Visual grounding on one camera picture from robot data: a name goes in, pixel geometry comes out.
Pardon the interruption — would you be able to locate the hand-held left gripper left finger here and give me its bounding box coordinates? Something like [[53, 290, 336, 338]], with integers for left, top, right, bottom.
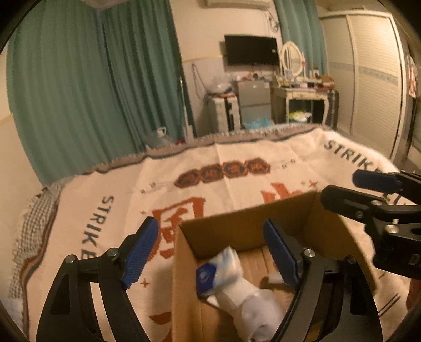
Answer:
[[36, 217, 160, 342]]

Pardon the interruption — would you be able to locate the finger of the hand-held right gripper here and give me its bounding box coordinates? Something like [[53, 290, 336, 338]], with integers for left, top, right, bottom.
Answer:
[[320, 185, 421, 228], [352, 169, 421, 201]]

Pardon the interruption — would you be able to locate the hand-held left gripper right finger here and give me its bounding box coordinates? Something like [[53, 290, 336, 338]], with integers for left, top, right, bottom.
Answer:
[[263, 219, 385, 342]]

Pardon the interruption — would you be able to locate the cardboard box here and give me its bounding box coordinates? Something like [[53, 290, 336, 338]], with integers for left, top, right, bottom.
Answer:
[[171, 190, 379, 342]]

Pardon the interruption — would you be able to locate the blue white tissue packet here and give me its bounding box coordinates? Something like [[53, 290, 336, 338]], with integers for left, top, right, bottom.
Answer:
[[196, 247, 244, 300]]

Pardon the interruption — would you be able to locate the white plastic-wrapped package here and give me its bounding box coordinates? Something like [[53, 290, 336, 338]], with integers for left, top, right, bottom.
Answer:
[[210, 278, 287, 342]]

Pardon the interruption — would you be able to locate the white louvered wardrobe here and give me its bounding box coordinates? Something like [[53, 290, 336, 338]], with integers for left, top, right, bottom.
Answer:
[[320, 10, 412, 160]]

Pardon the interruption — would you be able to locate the white dressing table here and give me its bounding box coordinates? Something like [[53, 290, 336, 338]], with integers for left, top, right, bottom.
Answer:
[[270, 74, 339, 129]]

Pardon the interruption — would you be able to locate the hanging patterned cloth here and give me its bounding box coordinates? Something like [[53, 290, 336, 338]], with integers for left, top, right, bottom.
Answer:
[[407, 55, 419, 98]]

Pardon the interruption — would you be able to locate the printed blanket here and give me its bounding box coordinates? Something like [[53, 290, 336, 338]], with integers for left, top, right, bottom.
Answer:
[[8, 123, 412, 342]]

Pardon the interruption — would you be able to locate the clear water jug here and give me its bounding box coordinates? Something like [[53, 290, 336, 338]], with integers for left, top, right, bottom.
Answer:
[[145, 127, 175, 149]]

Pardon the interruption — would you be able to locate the blue plastic bag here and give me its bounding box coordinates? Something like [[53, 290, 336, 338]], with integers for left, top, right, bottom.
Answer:
[[243, 116, 275, 130]]

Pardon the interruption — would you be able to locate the grey mini fridge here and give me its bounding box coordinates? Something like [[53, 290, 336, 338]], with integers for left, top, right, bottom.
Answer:
[[232, 81, 273, 129]]

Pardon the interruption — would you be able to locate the white oval mirror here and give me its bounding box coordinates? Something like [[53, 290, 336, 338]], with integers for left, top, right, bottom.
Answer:
[[280, 41, 305, 78]]

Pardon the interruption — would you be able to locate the white standing mop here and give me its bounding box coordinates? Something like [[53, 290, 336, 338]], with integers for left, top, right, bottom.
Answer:
[[178, 76, 195, 143]]

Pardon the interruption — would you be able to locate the white suitcase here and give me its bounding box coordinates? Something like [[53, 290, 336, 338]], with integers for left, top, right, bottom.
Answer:
[[207, 94, 240, 134]]

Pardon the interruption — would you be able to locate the green curtain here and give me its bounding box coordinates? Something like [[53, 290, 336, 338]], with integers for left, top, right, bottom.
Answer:
[[274, 0, 329, 78], [7, 2, 185, 185]]

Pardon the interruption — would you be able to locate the clear plastic bag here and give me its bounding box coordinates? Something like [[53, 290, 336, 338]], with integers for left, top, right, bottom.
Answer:
[[208, 73, 233, 96]]

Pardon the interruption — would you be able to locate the black wall television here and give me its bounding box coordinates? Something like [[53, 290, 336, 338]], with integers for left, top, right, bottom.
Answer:
[[224, 34, 281, 66]]

